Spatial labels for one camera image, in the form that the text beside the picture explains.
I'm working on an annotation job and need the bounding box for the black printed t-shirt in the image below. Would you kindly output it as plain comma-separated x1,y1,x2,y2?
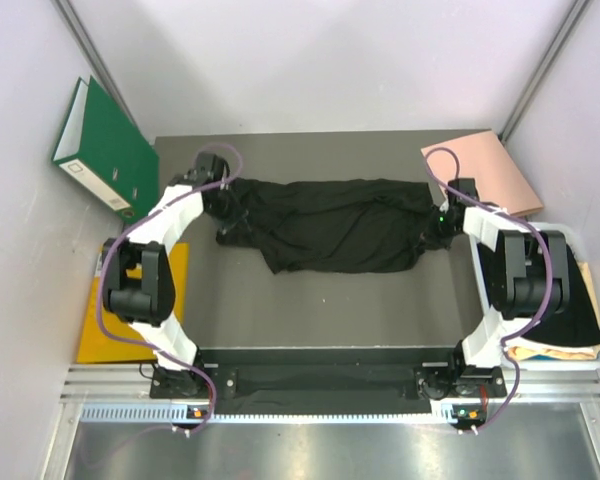
216,178,452,274

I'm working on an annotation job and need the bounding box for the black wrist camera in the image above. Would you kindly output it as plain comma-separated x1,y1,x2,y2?
192,151,230,186
446,177,479,205

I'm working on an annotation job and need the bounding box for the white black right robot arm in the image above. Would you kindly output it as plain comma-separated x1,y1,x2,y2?
421,201,570,398

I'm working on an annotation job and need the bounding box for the green lever arch binder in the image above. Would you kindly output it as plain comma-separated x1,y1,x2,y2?
51,77,160,223

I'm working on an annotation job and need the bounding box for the folded black t-shirt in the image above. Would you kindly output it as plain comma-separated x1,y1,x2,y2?
478,244,600,348

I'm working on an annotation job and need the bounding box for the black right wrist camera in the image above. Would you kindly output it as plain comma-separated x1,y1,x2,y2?
446,177,479,205

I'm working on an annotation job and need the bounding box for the white plastic basket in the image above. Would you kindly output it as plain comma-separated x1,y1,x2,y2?
469,222,600,371

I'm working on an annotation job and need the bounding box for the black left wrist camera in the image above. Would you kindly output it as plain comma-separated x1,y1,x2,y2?
192,151,230,186

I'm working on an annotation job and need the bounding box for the yellow folder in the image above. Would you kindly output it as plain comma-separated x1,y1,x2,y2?
76,242,190,364

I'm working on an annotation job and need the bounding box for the grey slotted cable duct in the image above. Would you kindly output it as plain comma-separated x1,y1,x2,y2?
80,403,457,425

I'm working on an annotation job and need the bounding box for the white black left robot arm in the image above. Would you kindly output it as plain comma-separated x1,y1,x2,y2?
96,163,242,398

